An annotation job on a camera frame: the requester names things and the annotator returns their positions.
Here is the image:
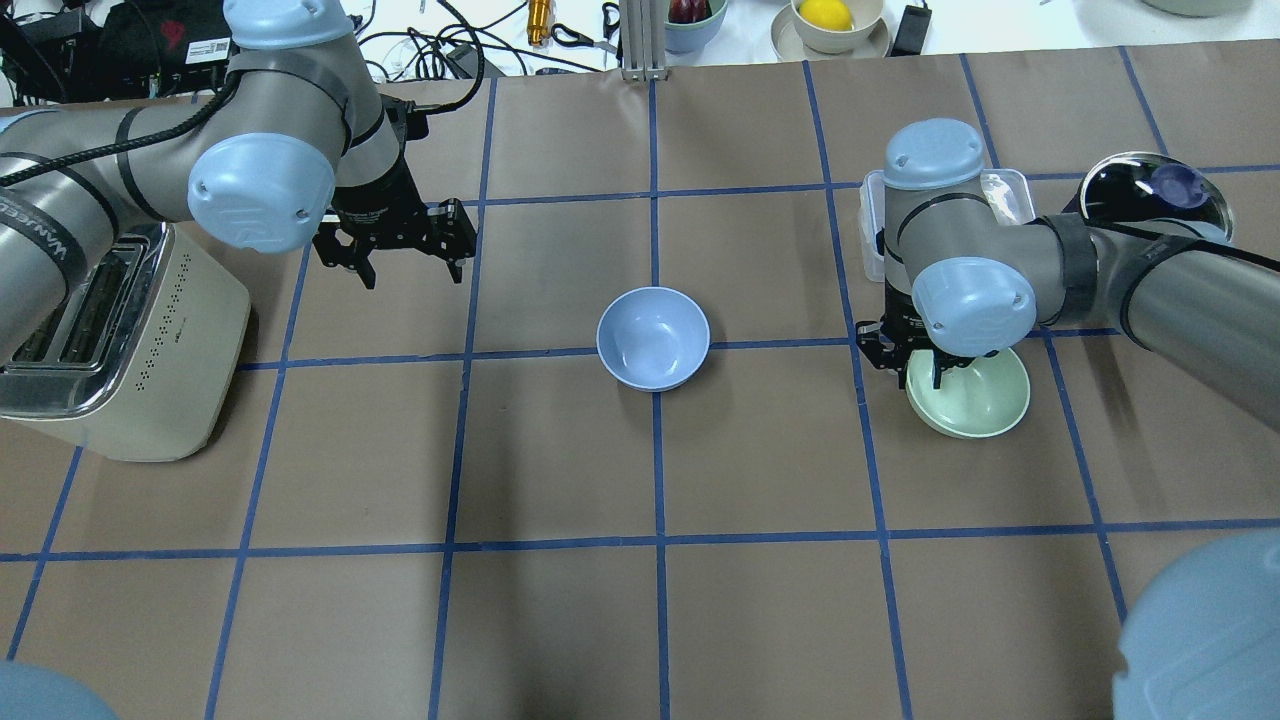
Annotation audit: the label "beige bowl with lemon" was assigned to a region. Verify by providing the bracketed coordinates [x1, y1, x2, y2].
[790, 1, 884, 54]

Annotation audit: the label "silver cream toaster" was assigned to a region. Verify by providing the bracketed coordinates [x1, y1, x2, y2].
[1, 224, 251, 462]

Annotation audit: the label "dark blue saucepan with lid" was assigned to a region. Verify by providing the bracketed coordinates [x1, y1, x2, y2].
[1062, 151, 1236, 245]

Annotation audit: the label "beige plate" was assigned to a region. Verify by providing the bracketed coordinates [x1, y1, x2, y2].
[771, 6, 892, 61]

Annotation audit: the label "aluminium frame post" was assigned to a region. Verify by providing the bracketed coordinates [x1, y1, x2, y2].
[618, 0, 669, 83]

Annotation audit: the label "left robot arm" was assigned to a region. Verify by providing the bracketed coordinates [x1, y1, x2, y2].
[1, 1, 477, 357]

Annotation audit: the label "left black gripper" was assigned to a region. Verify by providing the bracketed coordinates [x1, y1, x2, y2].
[312, 165, 477, 290]

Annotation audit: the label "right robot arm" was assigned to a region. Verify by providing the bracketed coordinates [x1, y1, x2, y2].
[855, 118, 1279, 428]

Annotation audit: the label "blue bowl with fruit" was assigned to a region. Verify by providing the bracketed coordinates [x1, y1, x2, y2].
[664, 0, 728, 54]

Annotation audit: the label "green bowl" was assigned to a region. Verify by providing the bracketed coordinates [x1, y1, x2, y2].
[905, 348, 1030, 439]

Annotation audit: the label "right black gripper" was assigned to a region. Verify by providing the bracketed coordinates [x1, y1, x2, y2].
[856, 284, 975, 391]

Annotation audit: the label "black power adapter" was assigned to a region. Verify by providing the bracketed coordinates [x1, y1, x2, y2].
[887, 1, 932, 56]

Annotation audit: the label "clear plastic container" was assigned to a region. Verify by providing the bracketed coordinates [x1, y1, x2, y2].
[858, 168, 1036, 283]

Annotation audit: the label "black scissors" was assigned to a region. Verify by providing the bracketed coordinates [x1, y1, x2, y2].
[550, 1, 621, 54]

